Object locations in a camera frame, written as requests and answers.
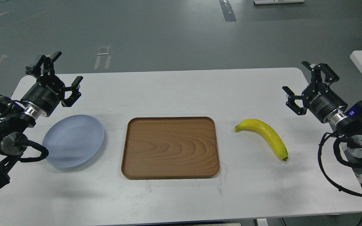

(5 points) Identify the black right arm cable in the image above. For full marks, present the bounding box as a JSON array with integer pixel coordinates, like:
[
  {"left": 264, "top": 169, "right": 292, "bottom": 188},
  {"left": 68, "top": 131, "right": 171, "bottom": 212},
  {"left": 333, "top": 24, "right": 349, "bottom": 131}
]
[{"left": 318, "top": 132, "right": 362, "bottom": 199}]

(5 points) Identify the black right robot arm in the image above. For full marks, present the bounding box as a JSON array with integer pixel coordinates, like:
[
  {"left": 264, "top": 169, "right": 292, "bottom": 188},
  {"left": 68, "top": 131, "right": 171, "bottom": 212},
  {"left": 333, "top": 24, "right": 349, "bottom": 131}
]
[{"left": 282, "top": 61, "right": 362, "bottom": 197}]

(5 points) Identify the yellow banana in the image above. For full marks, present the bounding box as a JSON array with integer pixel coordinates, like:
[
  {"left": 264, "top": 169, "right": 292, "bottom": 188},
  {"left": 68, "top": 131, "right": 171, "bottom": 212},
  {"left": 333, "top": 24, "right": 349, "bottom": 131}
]
[{"left": 234, "top": 118, "right": 288, "bottom": 161}]

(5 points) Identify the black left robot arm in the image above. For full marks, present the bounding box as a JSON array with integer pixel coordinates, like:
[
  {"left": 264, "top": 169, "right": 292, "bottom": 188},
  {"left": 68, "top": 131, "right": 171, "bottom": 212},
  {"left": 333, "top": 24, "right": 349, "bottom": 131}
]
[{"left": 0, "top": 51, "right": 83, "bottom": 189}]

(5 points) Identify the light blue plate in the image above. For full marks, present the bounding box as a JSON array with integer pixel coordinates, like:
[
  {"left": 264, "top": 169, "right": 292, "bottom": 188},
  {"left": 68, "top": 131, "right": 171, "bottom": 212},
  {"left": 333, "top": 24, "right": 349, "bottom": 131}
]
[{"left": 42, "top": 115, "right": 105, "bottom": 168}]

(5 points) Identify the brown wooden tray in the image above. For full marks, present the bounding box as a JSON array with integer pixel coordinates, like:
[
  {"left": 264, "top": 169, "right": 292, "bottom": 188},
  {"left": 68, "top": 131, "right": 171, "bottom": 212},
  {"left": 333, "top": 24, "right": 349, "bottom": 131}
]
[{"left": 121, "top": 117, "right": 220, "bottom": 180}]

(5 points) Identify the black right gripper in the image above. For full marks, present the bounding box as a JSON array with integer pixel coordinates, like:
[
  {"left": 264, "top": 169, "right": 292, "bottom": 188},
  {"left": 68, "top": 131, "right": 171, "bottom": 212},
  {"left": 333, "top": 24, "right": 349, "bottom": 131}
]
[{"left": 282, "top": 61, "right": 348, "bottom": 123}]

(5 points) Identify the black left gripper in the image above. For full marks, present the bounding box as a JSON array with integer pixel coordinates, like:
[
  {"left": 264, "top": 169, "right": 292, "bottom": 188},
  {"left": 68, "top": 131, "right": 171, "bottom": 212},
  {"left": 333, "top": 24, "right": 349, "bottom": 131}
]
[{"left": 21, "top": 51, "right": 83, "bottom": 117}]

